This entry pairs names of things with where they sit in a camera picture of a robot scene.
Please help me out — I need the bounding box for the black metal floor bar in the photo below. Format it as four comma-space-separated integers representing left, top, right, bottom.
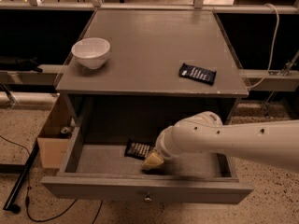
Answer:
0, 143, 39, 214

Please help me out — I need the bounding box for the brown rxbar chocolate wrapper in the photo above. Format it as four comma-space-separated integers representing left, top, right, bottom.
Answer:
124, 140, 153, 161

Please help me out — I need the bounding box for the white ceramic bowl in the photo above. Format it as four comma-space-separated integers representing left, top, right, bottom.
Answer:
71, 37, 110, 69

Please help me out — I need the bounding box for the round metal drawer knob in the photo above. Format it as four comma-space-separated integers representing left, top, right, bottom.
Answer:
143, 194, 152, 203

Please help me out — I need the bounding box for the cardboard box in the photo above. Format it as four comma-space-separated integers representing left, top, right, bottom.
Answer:
37, 96, 72, 169

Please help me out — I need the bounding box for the white cable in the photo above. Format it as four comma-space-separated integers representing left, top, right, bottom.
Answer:
246, 3, 280, 90

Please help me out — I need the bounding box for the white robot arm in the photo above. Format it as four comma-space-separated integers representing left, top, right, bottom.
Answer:
142, 111, 299, 173

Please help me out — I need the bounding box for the grey wooden cabinet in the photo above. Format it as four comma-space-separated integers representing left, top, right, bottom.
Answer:
57, 9, 248, 133

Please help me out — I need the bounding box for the metal can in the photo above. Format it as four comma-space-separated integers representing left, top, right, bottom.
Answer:
60, 126, 72, 138

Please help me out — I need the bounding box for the black floor cable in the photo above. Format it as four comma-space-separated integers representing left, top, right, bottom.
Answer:
0, 134, 105, 224

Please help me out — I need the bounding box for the open grey top drawer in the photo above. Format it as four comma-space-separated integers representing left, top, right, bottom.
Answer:
42, 127, 253, 204

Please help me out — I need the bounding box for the black bag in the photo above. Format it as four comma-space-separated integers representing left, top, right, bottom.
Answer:
0, 56, 43, 73

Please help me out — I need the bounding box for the dark blue snack bar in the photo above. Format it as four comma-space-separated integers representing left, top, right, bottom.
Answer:
178, 63, 217, 85

